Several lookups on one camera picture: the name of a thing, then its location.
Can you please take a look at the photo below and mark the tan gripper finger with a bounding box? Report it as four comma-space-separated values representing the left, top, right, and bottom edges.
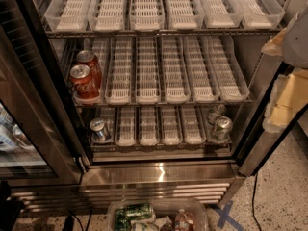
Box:
261, 29, 286, 56
263, 68, 308, 134

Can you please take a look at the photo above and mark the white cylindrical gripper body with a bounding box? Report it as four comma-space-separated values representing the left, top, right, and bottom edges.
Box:
282, 4, 308, 68

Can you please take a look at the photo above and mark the silver blue redbull can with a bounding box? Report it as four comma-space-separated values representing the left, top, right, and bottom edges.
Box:
90, 117, 111, 141

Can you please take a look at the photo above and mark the shelf tray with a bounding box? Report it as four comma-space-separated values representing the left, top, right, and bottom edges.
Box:
136, 37, 161, 104
87, 0, 127, 32
129, 0, 165, 31
105, 38, 132, 105
165, 0, 205, 30
200, 0, 244, 29
73, 38, 109, 105
203, 36, 249, 102
183, 37, 219, 103
140, 107, 159, 146
90, 108, 116, 145
44, 0, 91, 32
238, 0, 285, 29
180, 106, 206, 144
161, 37, 191, 104
161, 107, 182, 145
202, 106, 229, 144
116, 107, 136, 146

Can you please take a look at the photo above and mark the front silver green can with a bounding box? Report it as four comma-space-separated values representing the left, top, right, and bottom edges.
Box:
211, 116, 233, 141

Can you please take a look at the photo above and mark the silver green can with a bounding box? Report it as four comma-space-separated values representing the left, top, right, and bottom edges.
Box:
206, 104, 226, 124
211, 116, 233, 141

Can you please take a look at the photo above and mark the rear silver green can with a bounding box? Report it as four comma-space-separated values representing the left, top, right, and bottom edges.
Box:
206, 104, 226, 124

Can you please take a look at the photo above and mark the stainless steel fridge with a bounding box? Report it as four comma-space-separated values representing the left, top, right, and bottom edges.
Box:
15, 0, 307, 213

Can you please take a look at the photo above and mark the rear red coca-cola can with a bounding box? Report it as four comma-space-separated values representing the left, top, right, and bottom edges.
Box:
76, 50, 102, 88

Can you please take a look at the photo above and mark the red coca-cola can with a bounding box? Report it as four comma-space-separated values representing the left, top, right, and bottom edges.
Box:
70, 64, 99, 99
76, 50, 102, 88

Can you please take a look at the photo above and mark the front red coca-cola can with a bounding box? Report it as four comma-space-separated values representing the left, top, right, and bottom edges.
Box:
70, 64, 99, 99

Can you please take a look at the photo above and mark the green can in bin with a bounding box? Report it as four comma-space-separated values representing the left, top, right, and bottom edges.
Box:
114, 203, 154, 231

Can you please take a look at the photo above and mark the glass fridge door left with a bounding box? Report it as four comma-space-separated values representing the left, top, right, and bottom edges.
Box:
0, 0, 82, 188

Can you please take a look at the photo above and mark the blue tape cross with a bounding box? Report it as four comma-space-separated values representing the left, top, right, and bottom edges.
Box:
213, 200, 244, 231

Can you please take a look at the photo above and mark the plastic bottle in bin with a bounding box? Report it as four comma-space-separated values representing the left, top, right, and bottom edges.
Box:
174, 209, 193, 231

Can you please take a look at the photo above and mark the clear plastic bin on floor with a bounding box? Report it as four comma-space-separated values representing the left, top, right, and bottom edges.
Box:
107, 198, 209, 231

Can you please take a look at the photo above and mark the black plug on floor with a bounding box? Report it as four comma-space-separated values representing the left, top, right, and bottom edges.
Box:
62, 215, 74, 231

